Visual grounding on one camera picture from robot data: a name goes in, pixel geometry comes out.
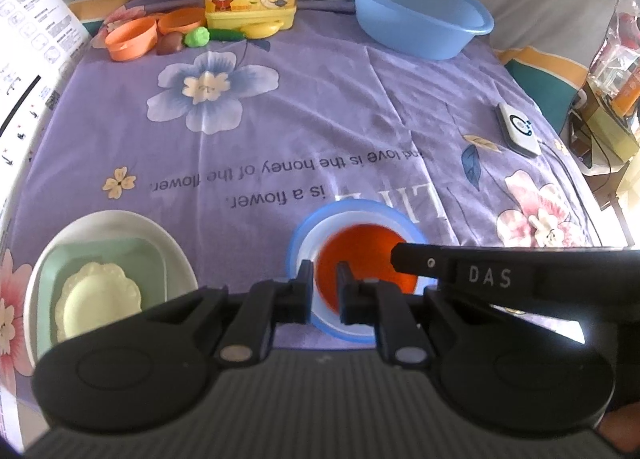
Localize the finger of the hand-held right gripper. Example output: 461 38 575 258
390 240 453 289

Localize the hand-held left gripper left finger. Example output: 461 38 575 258
145 259 316 367

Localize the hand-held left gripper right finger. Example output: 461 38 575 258
337 261 501 370

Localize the small blue bowl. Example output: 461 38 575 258
285 200 431 345

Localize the large white bowl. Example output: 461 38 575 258
23 209 199 375

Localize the green square plate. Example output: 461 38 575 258
37 236 167 345

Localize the pale yellow scalloped plate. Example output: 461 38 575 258
55 262 142 344

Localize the white flat device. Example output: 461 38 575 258
496 103 542 158

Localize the olive cardboard box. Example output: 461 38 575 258
570 89 640 177

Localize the purple floral blanket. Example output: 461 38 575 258
0 0 606 405

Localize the clear plastic bag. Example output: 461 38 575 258
590 0 640 140

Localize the large blue plastic basin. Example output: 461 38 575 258
346 0 496 61

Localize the yellow toy fruit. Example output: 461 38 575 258
242 20 283 38

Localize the green toy vegetable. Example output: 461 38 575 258
184 26 211 48

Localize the brown toy food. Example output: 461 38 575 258
156 33 185 56

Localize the orange plastic bowl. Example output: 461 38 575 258
105 18 159 62

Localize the black cable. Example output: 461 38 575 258
570 119 626 212

